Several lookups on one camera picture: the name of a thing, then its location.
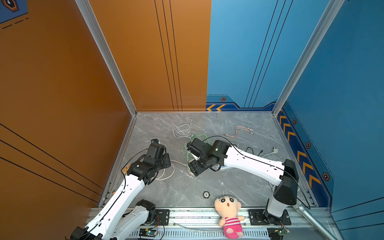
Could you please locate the white blue power strip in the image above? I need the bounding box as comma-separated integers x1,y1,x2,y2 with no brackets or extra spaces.
220,166,233,171

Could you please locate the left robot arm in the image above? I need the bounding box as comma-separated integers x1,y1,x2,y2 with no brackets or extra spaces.
70,139,171,240

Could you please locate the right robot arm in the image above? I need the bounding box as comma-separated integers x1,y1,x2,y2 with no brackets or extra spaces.
187,139,299,225

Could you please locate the black poker chip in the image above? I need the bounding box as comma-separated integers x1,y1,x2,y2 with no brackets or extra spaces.
203,191,210,199

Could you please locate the plush doll pink dress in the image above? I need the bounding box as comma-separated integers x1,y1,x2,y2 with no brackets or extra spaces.
214,196,245,240

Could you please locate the left green circuit board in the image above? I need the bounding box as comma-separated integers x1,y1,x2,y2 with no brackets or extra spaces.
138,229,159,240

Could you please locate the green circuit board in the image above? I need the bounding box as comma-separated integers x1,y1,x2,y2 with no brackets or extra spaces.
138,229,159,240
267,228,291,240

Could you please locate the right green circuit board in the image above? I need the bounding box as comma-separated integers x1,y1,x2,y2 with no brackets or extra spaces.
267,228,291,240

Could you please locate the pink cord of round socket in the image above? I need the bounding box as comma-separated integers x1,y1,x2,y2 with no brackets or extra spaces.
155,158,188,181

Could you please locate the white usb cable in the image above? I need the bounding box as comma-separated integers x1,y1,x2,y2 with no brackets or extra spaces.
171,118,193,139

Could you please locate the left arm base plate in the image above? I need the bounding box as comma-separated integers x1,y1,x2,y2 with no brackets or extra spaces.
154,209,170,226

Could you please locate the aluminium front rail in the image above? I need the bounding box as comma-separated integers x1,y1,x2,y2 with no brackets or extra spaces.
79,206,343,240

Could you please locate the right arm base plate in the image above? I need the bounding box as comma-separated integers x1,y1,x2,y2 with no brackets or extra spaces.
248,209,292,226

